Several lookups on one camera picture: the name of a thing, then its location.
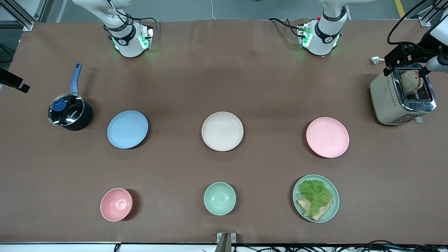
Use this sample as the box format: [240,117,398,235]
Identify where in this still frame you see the beige chrome toaster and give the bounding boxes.
[370,63,437,126]

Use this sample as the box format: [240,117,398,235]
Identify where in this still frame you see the small green bowl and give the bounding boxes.
[204,182,236,216]

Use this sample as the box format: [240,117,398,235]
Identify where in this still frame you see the brown bread slice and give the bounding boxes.
[297,197,333,221]

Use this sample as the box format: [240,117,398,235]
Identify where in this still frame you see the grey metal camera bracket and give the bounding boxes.
[216,232,237,252]

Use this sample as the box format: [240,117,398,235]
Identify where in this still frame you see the brown toast slice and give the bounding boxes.
[400,70,423,96]

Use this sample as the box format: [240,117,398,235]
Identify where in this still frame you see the green lettuce leaf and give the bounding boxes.
[298,180,332,217]

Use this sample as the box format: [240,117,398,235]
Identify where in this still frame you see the pink plate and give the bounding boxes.
[306,117,350,158]

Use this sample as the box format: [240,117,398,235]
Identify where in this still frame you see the small pink bowl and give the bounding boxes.
[100,188,133,222]

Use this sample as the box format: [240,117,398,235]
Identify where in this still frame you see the arm base connector panel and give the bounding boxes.
[139,26,154,50]
[297,23,312,48]

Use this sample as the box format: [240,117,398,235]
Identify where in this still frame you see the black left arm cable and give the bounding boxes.
[387,0,448,47]

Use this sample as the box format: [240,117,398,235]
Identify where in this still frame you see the beige plate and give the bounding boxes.
[202,112,244,152]

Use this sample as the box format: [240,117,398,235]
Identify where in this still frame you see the light blue plate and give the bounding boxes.
[107,110,149,149]

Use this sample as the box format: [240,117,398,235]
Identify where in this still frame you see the black base cable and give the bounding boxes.
[268,17,302,37]
[128,14,159,35]

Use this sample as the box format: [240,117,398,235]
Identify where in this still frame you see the dark saucepan blue handle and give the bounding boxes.
[48,62,93,132]

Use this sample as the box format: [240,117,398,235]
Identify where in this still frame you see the black cable bundle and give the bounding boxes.
[231,240,448,252]

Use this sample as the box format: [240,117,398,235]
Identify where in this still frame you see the green plate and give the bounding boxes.
[293,175,340,223]

